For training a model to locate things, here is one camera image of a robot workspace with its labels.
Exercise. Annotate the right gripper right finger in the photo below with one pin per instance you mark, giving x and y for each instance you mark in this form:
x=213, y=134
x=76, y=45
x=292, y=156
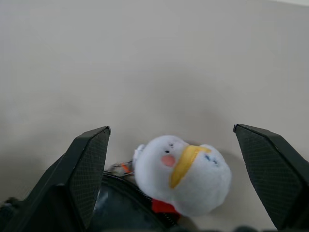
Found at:
x=277, y=174

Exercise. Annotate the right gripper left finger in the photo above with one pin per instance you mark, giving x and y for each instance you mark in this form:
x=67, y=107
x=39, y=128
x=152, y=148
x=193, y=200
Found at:
x=62, y=188

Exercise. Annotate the black paddle case red mesh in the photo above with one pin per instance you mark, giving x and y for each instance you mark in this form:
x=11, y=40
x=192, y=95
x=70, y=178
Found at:
x=120, y=207

